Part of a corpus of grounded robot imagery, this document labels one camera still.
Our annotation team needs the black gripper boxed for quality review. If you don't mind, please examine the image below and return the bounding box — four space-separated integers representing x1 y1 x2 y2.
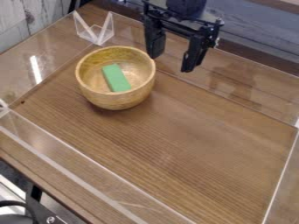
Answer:
143 0 224 73

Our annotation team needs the brown wooden bowl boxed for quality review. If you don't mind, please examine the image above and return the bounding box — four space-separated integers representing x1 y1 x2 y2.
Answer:
74 45 155 110

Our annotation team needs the green rectangular block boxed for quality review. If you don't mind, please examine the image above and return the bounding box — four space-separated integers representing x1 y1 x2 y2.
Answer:
101 64 131 92

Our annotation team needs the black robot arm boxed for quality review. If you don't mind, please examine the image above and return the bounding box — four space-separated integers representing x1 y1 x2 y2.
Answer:
143 0 224 73

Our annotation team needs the clear acrylic tray border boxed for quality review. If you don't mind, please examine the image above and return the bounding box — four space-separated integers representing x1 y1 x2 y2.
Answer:
0 17 299 224

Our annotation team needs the black metal table leg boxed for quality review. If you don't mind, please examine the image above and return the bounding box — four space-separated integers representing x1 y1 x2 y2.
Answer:
25 185 68 224

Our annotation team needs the clear acrylic corner bracket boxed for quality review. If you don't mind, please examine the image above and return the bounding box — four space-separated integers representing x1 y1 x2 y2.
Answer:
72 11 114 46

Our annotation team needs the black cable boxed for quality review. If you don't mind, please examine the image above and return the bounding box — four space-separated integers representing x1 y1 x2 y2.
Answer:
0 200 30 217

